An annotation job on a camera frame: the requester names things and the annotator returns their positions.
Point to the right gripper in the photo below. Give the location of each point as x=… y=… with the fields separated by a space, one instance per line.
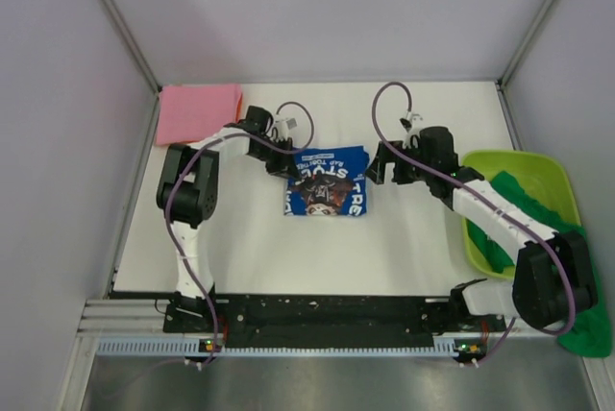
x=383 y=157

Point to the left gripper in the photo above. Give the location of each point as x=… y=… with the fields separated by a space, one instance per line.
x=284 y=166

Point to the blue t shirt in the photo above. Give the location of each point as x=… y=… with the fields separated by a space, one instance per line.
x=331 y=183

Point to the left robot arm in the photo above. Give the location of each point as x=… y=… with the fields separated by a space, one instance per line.
x=188 y=191

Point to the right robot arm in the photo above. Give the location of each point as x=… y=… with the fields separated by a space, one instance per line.
x=553 y=278

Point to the pink folded t shirt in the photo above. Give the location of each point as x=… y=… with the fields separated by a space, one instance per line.
x=191 y=113

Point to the lime green plastic basket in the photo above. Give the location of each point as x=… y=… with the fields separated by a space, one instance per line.
x=537 y=184

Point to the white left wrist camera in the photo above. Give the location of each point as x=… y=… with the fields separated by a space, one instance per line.
x=282 y=128

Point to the aluminium enclosure frame right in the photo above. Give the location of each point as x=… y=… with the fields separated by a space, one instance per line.
x=537 y=25

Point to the aluminium enclosure frame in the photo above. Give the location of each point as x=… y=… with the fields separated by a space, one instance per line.
x=128 y=40
x=537 y=25

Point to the aluminium enclosure frame left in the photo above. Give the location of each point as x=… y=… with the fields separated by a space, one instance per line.
x=128 y=40

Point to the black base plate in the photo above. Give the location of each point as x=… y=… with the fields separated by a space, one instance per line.
x=292 y=315

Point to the aluminium front rail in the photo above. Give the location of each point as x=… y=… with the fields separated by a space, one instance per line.
x=151 y=316

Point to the grey slotted cable duct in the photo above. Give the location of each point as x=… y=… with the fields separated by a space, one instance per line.
x=201 y=348

